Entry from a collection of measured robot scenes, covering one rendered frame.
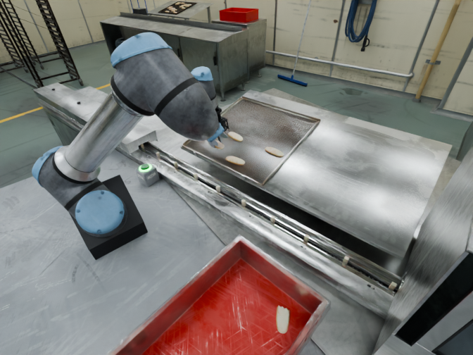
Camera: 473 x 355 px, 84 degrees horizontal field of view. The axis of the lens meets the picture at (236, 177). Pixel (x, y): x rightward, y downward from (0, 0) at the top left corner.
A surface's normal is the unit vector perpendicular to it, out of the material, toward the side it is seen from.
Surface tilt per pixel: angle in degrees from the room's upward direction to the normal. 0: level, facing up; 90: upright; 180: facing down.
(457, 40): 90
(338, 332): 0
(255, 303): 0
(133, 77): 72
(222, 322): 0
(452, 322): 90
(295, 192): 10
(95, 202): 54
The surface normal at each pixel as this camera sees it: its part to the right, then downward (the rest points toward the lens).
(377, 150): -0.15, -0.66
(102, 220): 0.49, -0.07
